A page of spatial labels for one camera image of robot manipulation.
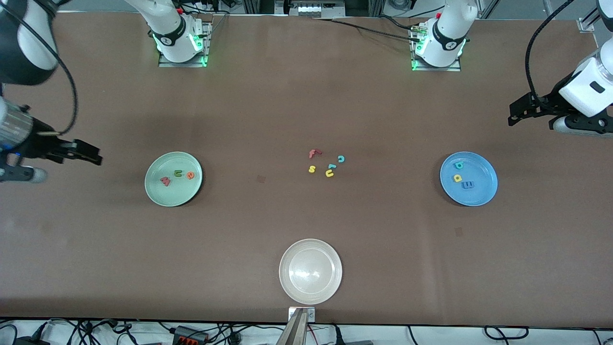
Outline blue plate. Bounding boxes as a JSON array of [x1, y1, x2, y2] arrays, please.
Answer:
[[440, 151, 499, 207]]

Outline green plate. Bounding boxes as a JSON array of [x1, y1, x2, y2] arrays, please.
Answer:
[[145, 151, 203, 207]]

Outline black power strip red switches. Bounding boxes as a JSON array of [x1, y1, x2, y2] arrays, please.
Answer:
[[173, 325, 210, 344]]

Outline grey connector box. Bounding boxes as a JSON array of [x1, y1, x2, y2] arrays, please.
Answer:
[[287, 0, 346, 18]]

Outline white plate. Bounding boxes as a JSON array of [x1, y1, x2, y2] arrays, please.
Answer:
[[279, 239, 343, 305]]

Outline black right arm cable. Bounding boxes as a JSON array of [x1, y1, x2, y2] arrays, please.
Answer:
[[0, 5, 79, 136]]

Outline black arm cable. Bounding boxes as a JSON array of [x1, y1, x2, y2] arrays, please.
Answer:
[[0, 5, 79, 136], [525, 0, 575, 104]]

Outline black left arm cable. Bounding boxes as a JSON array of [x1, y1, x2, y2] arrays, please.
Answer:
[[525, 0, 575, 104]]

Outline aluminium frame post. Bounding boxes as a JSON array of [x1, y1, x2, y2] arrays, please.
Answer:
[[577, 7, 602, 33]]

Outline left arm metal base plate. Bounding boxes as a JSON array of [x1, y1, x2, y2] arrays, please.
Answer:
[[410, 24, 462, 72]]

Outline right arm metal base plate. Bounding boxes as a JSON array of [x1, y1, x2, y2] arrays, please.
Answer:
[[158, 19, 212, 68]]

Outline black cable on table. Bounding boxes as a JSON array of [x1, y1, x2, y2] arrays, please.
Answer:
[[377, 14, 422, 31], [314, 17, 422, 42]]

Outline black looped floor cable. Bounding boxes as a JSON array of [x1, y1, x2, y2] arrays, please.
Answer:
[[483, 325, 530, 341]]

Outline grey camera mount pole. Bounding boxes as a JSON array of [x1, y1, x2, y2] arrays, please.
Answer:
[[276, 309, 308, 345]]

